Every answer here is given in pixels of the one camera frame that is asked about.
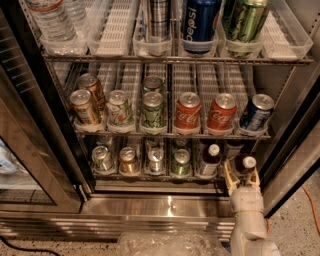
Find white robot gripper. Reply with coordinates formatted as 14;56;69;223
223;160;264;213

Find dark drink bottle white cap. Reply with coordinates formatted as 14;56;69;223
234;155;256;176

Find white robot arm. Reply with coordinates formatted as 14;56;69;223
223;160;281;256

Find stainless steel fridge door right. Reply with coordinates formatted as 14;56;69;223
261;119;320;218

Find stainless steel fridge door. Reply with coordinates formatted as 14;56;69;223
261;119;320;218
0;0;94;214

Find blue Pepsi can middle shelf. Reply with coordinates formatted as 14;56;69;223
240;94;274;131

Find blue pepsi can shelf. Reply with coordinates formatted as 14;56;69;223
240;94;274;131
180;0;222;55

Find silver slim can bottom shelf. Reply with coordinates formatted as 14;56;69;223
148;148;164;173

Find gold can bottom shelf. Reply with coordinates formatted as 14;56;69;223
119;147;138;175

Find silver green can bottom shelf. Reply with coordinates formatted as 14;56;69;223
91;146;114;173

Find green can top shelf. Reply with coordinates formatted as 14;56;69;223
222;0;272;57

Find blue Pepsi can top shelf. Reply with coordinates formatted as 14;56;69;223
180;0;222;55

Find silver plaid can top shelf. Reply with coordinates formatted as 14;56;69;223
146;0;171;43

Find stainless steel fridge door left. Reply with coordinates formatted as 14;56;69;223
0;0;94;214

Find clear water bottle top shelf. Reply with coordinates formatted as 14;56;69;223
25;0;77;42

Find red Coca-Cola can right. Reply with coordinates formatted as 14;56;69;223
207;93;237;130

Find red coca-cola can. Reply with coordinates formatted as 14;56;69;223
175;92;201;129
207;93;237;130

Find red Coca-Cola can left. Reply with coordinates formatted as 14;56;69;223
175;92;201;129

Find green can front middle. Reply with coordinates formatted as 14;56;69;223
141;91;164;129

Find clear plastic bag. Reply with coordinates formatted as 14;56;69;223
117;231;231;256

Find green can rear middle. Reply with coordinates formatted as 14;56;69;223
142;76;164;94

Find white green can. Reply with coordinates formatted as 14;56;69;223
107;90;133;127

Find gold can front left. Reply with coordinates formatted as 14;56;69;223
70;89;101;125

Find gold can rear left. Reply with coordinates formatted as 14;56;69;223
77;73;106;113

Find orange cable on floor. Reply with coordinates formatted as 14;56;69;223
264;185;320;238

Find black cable on floor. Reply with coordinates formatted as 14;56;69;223
0;235;61;256

